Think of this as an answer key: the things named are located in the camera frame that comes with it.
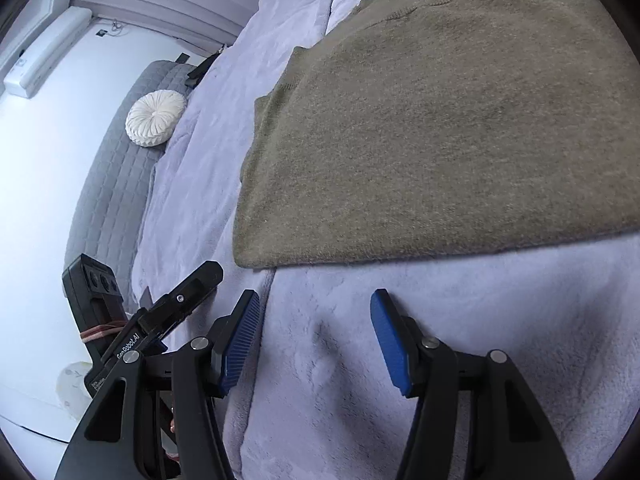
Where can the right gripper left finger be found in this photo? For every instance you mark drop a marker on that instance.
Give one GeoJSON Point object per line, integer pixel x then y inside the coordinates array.
{"type": "Point", "coordinates": [123, 433]}

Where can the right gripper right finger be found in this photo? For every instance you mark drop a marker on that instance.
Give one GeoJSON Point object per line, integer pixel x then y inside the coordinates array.
{"type": "Point", "coordinates": [480, 406]}

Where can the brown knit sweater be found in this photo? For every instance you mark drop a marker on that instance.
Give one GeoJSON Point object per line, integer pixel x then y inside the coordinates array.
{"type": "Point", "coordinates": [431, 128]}

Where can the grey quilted headboard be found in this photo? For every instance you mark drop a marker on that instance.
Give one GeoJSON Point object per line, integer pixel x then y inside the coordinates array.
{"type": "Point", "coordinates": [108, 215]}

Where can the white round pleated cushion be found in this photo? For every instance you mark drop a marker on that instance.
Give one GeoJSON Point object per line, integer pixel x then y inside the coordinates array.
{"type": "Point", "coordinates": [152, 119]}

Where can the lavender fleece blanket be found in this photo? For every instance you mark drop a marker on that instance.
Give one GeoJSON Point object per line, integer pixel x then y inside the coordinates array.
{"type": "Point", "coordinates": [315, 400]}

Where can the black object beside pillow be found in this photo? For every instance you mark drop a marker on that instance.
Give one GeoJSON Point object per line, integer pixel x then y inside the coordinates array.
{"type": "Point", "coordinates": [195, 76]}

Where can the white air conditioner unit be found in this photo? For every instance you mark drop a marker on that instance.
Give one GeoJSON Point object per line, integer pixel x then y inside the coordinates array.
{"type": "Point", "coordinates": [34, 65]}

